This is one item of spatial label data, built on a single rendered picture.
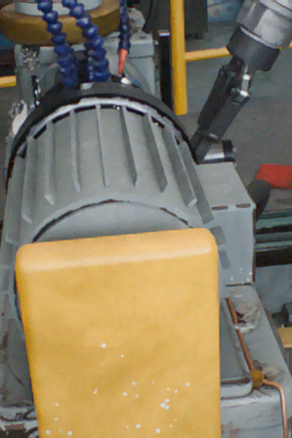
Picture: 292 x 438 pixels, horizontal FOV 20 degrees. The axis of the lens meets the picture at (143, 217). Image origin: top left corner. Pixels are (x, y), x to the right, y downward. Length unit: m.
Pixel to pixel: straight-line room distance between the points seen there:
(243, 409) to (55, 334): 0.21
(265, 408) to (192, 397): 0.13
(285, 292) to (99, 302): 0.92
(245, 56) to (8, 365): 0.66
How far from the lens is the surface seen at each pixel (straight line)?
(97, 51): 1.07
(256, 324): 0.79
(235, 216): 0.66
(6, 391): 0.71
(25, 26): 1.21
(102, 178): 0.61
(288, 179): 1.93
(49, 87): 1.56
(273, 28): 1.23
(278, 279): 1.42
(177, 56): 3.81
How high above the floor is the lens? 1.60
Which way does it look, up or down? 27 degrees down
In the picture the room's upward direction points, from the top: 4 degrees counter-clockwise
